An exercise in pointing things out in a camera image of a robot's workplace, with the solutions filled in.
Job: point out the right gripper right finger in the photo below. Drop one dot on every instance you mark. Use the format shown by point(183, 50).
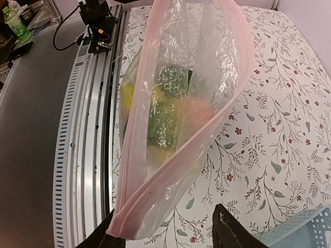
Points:
point(227, 231)

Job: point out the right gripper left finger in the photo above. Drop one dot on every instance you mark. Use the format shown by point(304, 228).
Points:
point(99, 239)

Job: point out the light blue perforated basket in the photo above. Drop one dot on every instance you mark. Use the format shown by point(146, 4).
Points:
point(308, 228)

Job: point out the orange toy orange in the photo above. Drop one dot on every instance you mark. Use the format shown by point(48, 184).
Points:
point(197, 113)

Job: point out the orange green toy mango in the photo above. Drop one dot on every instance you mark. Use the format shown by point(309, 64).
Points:
point(164, 124)

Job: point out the yellow toy banana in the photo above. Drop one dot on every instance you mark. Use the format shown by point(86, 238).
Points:
point(154, 152)

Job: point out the green toy pepper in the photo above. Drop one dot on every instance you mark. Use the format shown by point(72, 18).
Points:
point(173, 80)

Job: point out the clear zip top bag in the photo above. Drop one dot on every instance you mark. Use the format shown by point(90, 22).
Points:
point(215, 43)

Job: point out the floral patterned table mat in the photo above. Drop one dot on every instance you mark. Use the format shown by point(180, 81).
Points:
point(271, 157)

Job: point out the green plastic bottle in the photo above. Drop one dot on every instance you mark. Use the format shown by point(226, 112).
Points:
point(12, 19)

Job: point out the front aluminium rail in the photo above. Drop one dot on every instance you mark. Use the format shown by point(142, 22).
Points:
point(57, 139)

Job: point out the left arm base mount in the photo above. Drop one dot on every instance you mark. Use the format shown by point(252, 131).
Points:
point(100, 23)

